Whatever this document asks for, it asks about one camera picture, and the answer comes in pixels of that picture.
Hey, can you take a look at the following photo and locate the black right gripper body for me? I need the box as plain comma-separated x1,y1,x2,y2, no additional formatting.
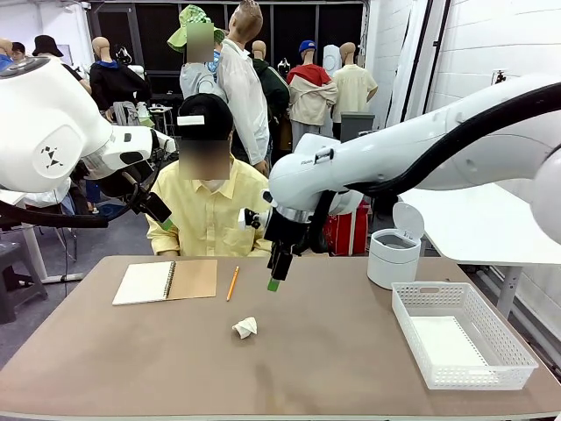
264,214,310,256

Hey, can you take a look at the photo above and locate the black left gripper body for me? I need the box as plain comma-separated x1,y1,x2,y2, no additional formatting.
99,162,155,207

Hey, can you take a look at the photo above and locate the yellow pencil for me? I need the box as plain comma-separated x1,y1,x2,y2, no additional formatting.
225,266,240,303

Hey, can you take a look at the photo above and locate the white paper ball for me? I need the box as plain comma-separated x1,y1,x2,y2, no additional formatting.
231,316,259,339

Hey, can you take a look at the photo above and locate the spiral notebook brown cover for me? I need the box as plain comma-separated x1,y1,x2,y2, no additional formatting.
112,259,218,307

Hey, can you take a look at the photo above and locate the white paper sheet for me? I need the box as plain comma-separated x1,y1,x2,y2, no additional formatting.
411,316,494,374

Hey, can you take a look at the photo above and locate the person in yellow shirt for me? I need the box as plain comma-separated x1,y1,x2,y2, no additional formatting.
146,93,273,258

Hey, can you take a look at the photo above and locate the mannequin in black hoodie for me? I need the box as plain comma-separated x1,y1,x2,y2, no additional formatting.
89,36,153,126

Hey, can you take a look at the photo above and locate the white round trash bin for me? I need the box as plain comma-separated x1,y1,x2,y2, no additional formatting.
366,202,425,290

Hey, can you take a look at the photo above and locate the white table with metal legs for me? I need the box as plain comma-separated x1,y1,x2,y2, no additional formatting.
0,188,84,284

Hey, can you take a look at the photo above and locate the black cap white label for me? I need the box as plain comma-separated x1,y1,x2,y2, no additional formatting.
175,93,234,141

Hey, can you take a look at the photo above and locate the figure with green checked hat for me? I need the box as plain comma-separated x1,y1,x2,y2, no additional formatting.
167,4,227,100

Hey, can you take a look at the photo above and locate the grey bin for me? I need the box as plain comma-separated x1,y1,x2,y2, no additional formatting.
339,112,376,141

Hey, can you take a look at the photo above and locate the mannequin in red beige jacket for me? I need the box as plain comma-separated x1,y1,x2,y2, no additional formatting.
285,39,339,146

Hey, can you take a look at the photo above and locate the tall mannequin in white shirt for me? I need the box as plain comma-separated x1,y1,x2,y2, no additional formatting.
217,0,271,176

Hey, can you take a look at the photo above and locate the mannequin in dark green hoodie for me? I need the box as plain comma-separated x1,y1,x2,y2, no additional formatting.
250,39,291,153

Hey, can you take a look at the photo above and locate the mannequin with black bucket hat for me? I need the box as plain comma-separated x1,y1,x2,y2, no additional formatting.
31,34,93,96

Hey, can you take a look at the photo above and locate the mannequin in cream shirt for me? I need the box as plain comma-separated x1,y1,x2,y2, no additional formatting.
330,42,379,141

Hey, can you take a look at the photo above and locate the white torso form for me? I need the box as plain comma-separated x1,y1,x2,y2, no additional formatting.
323,43,342,78

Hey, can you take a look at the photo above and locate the white side table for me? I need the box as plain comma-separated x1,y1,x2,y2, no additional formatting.
401,183,561,321

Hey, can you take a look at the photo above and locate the white perforated plastic basket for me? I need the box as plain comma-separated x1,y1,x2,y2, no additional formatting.
391,282,539,391

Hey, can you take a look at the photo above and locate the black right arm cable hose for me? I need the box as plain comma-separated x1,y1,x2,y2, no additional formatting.
306,116,561,258

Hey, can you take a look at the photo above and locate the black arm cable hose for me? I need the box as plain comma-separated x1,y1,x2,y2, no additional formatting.
0,199,110,229
306,116,561,258

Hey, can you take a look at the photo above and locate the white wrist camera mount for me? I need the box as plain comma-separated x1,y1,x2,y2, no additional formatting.
238,207,266,232

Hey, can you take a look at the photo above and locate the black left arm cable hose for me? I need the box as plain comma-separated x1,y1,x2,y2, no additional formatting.
0,199,110,229

